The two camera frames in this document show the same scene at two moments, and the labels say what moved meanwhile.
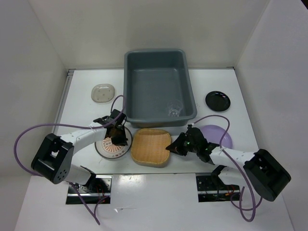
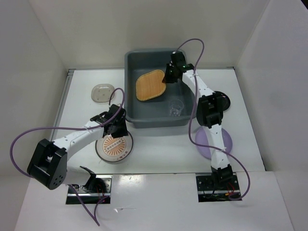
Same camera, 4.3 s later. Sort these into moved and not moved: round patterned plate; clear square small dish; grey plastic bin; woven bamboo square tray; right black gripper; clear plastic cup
Moved: right black gripper; woven bamboo square tray
Not moved: clear plastic cup; round patterned plate; grey plastic bin; clear square small dish
